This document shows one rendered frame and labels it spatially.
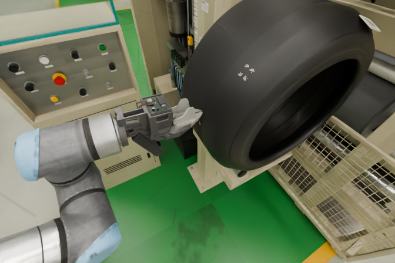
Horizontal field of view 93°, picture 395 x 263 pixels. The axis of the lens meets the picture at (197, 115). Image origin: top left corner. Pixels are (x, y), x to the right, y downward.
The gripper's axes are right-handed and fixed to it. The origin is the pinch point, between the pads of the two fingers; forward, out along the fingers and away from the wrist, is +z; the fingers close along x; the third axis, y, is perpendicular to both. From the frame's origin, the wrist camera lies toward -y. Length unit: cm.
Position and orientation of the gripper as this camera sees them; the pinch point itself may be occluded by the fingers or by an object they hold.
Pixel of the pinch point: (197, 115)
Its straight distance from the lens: 50.4
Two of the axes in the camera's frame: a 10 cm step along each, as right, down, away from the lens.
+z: 8.8, -2.6, 4.1
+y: 1.1, -7.2, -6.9
